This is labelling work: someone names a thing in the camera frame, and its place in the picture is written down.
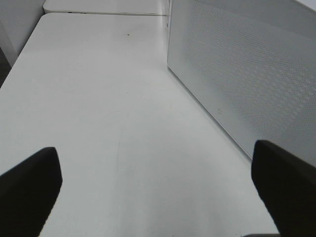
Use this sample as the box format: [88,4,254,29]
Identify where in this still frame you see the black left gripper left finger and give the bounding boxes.
[0,147,63,237]

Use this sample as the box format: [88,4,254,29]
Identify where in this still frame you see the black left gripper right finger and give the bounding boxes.
[251,140,316,237]

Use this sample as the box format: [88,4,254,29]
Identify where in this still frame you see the white microwave door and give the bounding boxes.
[167,0,316,164]

